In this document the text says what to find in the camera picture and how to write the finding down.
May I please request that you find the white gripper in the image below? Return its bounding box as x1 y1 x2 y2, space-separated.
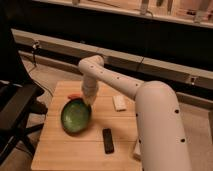
82 88 97 105

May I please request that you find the green ceramic bowl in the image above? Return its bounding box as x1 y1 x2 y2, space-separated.
61 98 92 134

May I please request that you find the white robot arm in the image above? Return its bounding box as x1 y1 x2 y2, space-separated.
78 55 192 171

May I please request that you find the orange carrot toy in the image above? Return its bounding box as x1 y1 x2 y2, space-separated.
68 94 82 100

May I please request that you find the white rectangular block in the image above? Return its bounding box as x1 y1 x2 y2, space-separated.
113 95 127 111

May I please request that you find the black remote control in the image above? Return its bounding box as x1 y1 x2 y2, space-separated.
102 128 114 154

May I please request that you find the black office chair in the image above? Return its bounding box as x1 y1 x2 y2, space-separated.
0 79 49 166

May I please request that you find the white plastic bottle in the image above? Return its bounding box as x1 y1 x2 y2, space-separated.
133 140 141 161

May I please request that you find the black cable on floor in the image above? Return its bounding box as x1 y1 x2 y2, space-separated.
20 41 54 98

